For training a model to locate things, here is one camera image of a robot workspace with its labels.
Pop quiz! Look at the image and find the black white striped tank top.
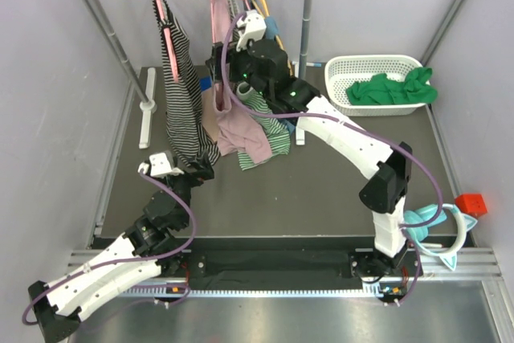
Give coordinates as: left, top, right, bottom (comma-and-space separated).
152, 0, 220, 165

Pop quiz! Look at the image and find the brown cardboard sheet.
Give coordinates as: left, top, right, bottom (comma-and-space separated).
202, 88, 219, 143

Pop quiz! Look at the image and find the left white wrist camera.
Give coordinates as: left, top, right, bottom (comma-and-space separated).
137, 150, 185, 178

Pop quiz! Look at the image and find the blue tank top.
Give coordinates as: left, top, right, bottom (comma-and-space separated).
247, 0, 295, 116

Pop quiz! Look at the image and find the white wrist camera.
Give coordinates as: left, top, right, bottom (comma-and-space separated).
236, 10, 267, 52
137, 150, 185, 178

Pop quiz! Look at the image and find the green garment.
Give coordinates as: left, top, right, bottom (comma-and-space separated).
346, 67, 439, 106

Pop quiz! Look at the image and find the red cube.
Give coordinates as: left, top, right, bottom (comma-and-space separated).
455, 193, 488, 218

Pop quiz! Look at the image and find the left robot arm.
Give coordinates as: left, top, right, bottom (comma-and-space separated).
22, 151, 214, 342

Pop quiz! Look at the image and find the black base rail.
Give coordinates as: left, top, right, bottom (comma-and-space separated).
162, 236, 417, 292

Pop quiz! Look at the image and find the pink hanger under black top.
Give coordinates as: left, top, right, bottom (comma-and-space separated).
155, 0, 179, 82

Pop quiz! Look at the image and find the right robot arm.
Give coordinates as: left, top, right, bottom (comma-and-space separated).
206, 39, 413, 276

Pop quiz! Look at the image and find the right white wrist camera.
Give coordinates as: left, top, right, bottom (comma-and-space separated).
236, 10, 267, 52

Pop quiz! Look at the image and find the white plastic basket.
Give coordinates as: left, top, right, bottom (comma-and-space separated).
324, 55, 425, 117

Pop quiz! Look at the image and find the blue flat object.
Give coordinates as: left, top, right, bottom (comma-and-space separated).
199, 76, 212, 92

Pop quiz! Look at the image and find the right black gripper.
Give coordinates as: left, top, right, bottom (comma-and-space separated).
205, 42, 271, 101

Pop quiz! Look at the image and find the yellow hanger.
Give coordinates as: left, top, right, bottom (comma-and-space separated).
251, 0, 285, 51

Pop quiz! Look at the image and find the white slotted cable duct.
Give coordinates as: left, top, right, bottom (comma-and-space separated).
120, 283, 403, 298

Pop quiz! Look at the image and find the pink tank top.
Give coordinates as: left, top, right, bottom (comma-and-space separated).
208, 0, 272, 164

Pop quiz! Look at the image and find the green white striped tank top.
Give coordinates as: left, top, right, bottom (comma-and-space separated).
226, 0, 292, 172

